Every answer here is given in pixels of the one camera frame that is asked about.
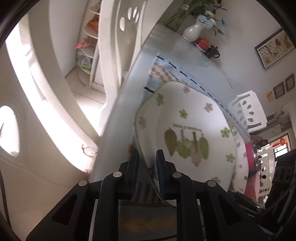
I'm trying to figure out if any white dining chair near left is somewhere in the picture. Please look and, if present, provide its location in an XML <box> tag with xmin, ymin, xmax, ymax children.
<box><xmin>1</xmin><ymin>1</ymin><xmax>99</xmax><ymax>240</ymax></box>

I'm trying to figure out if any white dining chair far right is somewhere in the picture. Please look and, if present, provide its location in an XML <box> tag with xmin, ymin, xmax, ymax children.
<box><xmin>228</xmin><ymin>90</ymin><xmax>267</xmax><ymax>133</ymax></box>

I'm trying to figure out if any white ribbed flower vase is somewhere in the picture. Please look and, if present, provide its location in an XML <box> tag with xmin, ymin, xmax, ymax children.
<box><xmin>182</xmin><ymin>20</ymin><xmax>205</xmax><ymax>43</ymax></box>

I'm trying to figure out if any dark brown mug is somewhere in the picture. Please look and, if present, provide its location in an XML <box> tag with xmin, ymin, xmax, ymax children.
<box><xmin>205</xmin><ymin>45</ymin><xmax>220</xmax><ymax>59</ymax></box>

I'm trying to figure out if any pink floral plate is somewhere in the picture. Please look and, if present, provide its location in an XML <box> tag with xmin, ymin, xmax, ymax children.
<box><xmin>244</xmin><ymin>141</ymin><xmax>260</xmax><ymax>201</ymax></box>

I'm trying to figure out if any white corner shelf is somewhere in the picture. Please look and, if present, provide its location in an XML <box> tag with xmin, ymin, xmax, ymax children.
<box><xmin>75</xmin><ymin>1</ymin><xmax>103</xmax><ymax>90</ymax></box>

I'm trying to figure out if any small framed picture upper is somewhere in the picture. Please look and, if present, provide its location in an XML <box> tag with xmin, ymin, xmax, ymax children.
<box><xmin>285</xmin><ymin>73</ymin><xmax>295</xmax><ymax>92</ymax></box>

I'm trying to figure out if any white floral square plate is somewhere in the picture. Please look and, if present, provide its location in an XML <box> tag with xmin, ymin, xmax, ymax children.
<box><xmin>134</xmin><ymin>81</ymin><xmax>237</xmax><ymax>192</ymax></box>

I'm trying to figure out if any red lidded teacup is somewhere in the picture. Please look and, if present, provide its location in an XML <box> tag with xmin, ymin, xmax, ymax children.
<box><xmin>195</xmin><ymin>38</ymin><xmax>209</xmax><ymax>52</ymax></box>

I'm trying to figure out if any small framed picture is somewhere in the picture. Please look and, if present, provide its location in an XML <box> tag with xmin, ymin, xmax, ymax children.
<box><xmin>273</xmin><ymin>82</ymin><xmax>285</xmax><ymax>99</ymax></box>
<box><xmin>285</xmin><ymin>73</ymin><xmax>295</xmax><ymax>92</ymax></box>

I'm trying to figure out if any patterned blue table runner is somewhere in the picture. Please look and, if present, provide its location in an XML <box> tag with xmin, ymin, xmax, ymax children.
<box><xmin>143</xmin><ymin>53</ymin><xmax>250</xmax><ymax>139</ymax></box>

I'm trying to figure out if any white dining chair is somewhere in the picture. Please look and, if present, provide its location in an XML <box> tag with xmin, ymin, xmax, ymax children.
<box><xmin>97</xmin><ymin>1</ymin><xmax>172</xmax><ymax>137</ymax></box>
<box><xmin>228</xmin><ymin>90</ymin><xmax>267</xmax><ymax>133</ymax></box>
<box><xmin>1</xmin><ymin>1</ymin><xmax>99</xmax><ymax>240</ymax></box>

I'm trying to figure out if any large framed wall picture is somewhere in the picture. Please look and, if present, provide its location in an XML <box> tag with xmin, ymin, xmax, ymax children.
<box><xmin>255</xmin><ymin>28</ymin><xmax>295</xmax><ymax>69</ymax></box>

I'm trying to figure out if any stainless steel bowl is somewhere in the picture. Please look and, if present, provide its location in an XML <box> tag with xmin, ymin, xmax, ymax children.
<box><xmin>249</xmin><ymin>140</ymin><xmax>261</xmax><ymax>177</ymax></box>

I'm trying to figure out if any small framed picture lower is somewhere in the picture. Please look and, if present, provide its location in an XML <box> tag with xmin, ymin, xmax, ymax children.
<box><xmin>273</xmin><ymin>82</ymin><xmax>285</xmax><ymax>99</ymax></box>

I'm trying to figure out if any white dining chair far left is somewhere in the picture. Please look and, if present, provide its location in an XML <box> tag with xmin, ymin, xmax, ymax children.
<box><xmin>97</xmin><ymin>1</ymin><xmax>172</xmax><ymax>137</ymax></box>

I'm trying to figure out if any glass vase with greenery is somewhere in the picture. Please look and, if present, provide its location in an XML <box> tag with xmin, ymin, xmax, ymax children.
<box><xmin>164</xmin><ymin>0</ymin><xmax>211</xmax><ymax>32</ymax></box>

